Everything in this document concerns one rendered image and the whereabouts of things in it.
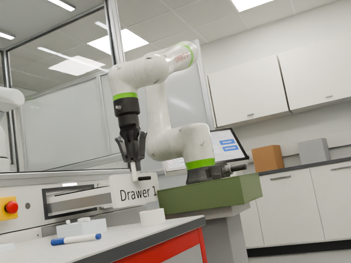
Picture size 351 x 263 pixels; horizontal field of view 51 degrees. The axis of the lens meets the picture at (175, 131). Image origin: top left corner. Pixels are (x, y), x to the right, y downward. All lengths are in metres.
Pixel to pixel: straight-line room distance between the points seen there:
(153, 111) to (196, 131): 0.24
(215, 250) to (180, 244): 0.48
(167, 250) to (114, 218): 0.84
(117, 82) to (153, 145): 0.37
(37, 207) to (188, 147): 0.61
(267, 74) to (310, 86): 0.52
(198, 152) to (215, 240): 0.34
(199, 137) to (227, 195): 0.29
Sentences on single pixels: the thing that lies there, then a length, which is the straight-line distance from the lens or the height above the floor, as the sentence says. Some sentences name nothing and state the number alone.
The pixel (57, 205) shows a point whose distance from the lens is 1.42.
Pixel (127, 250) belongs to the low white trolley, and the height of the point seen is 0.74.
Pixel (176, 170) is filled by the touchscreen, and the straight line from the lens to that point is 2.17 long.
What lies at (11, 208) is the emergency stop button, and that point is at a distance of 1.27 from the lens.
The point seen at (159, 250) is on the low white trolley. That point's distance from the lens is 0.91.
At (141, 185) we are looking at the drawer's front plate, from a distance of 1.37.
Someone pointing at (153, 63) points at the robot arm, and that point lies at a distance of 1.29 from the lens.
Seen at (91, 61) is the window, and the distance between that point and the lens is 1.90.
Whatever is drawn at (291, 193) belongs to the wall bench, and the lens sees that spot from 4.15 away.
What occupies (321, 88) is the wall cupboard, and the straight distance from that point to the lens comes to 4.54.
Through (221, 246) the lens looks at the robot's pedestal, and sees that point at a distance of 1.46.
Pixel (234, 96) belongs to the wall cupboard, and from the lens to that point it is 4.69.
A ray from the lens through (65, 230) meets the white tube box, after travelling 1.14.
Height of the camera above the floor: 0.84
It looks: 9 degrees up
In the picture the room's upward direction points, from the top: 9 degrees counter-clockwise
